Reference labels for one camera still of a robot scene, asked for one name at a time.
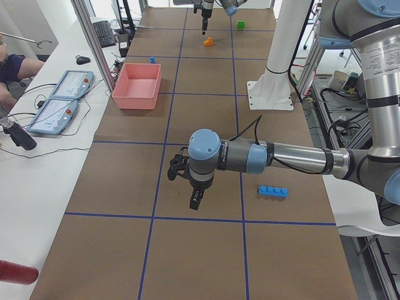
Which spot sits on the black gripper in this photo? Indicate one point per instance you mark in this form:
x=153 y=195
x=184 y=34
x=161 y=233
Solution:
x=205 y=10
x=200 y=185

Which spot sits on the orange block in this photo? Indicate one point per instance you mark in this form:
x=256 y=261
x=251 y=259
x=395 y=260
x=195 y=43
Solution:
x=208 y=42

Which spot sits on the pink plastic box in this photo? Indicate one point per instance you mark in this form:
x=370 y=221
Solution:
x=137 y=86

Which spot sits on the green block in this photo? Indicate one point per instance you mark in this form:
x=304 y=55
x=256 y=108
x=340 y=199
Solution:
x=241 y=25

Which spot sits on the long blue four-stud block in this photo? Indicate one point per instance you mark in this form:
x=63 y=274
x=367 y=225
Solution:
x=273 y=191

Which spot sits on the black keyboard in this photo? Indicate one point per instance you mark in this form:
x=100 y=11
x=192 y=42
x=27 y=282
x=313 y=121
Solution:
x=104 y=33

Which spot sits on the black computer mouse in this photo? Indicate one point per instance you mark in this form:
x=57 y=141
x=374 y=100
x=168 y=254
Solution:
x=80 y=60

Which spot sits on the upper teach pendant tablet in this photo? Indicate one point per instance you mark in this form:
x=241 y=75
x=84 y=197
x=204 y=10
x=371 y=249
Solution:
x=73 y=85

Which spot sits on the teach pendant tablet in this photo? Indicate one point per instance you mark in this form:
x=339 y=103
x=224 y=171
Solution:
x=73 y=85
x=53 y=117

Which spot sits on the lower teach pendant tablet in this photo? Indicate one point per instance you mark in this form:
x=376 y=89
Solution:
x=53 y=117

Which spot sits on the seated person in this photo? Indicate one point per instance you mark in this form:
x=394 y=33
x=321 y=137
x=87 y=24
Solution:
x=13 y=69

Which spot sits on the red cylinder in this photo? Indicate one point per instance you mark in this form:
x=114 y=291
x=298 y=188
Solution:
x=17 y=273

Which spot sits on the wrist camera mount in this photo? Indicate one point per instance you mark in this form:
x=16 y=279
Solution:
x=179 y=166

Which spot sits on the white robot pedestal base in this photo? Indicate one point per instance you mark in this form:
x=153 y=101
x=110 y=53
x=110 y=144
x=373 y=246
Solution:
x=272 y=90

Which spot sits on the aluminium frame post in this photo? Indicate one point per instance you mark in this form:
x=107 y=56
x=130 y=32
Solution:
x=92 y=40

